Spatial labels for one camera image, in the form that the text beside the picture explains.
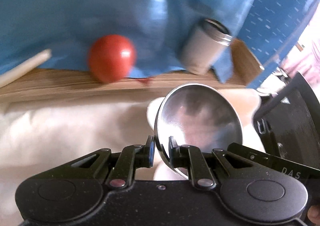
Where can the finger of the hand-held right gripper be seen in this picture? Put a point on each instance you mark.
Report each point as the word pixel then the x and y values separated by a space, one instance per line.
pixel 247 152

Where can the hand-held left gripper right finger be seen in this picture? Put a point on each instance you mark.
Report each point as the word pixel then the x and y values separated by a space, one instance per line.
pixel 172 148

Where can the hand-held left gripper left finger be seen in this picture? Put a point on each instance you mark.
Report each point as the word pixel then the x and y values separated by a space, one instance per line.
pixel 150 152

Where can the deep steel bowl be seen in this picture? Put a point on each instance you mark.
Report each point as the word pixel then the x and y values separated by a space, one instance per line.
pixel 200 116

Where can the person's right hand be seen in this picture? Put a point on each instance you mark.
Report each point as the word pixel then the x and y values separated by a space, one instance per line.
pixel 315 214

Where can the black mesh office chair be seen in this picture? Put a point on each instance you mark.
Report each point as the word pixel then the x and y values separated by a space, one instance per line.
pixel 292 111

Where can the cream paper table cover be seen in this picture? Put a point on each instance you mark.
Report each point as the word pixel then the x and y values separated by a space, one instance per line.
pixel 62 128

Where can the red tomato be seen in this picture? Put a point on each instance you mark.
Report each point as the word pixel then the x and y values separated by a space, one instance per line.
pixel 111 58

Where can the white thermos cup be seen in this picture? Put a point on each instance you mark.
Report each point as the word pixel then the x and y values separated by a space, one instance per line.
pixel 200 46

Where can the wooden tray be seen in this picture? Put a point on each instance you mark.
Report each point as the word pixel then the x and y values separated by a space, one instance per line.
pixel 62 86

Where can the blue polka dot fabric cover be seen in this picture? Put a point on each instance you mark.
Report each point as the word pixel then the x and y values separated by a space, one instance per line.
pixel 280 3

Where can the white rolling pin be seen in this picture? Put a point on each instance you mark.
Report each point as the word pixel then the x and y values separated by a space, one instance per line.
pixel 22 68

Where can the light blue hanging shirt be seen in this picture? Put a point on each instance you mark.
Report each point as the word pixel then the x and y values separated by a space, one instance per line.
pixel 75 3

